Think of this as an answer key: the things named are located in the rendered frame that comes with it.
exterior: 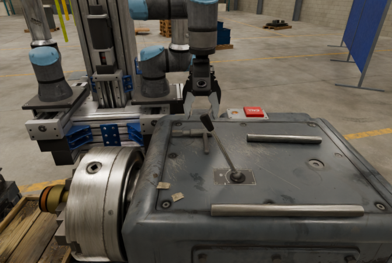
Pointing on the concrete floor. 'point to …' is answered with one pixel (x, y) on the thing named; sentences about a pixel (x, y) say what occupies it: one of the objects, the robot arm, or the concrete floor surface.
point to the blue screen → (367, 19)
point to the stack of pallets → (165, 25)
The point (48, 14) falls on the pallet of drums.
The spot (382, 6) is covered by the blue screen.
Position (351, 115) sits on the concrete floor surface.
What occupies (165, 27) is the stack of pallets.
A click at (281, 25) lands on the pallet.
